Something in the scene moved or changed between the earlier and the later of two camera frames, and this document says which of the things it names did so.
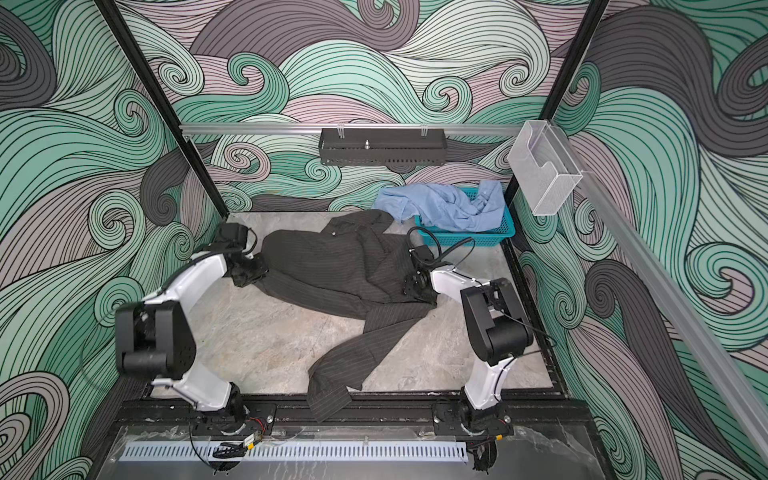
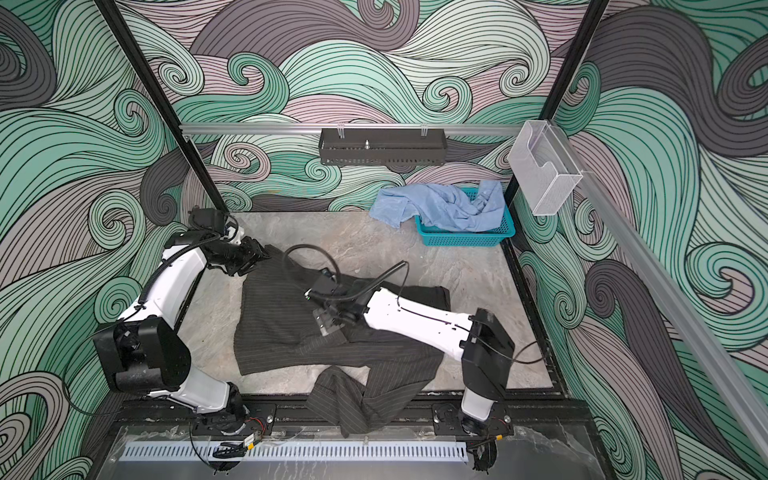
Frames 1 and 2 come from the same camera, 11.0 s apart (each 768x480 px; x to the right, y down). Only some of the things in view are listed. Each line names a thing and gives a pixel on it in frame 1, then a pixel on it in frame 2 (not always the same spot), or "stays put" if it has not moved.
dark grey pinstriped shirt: x=349 y=265 → x=372 y=373
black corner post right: x=564 y=77 stays put
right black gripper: x=429 y=299 → x=324 y=321
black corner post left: x=177 y=122 stays put
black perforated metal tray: x=383 y=147 stays put
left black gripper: x=261 y=270 stays put
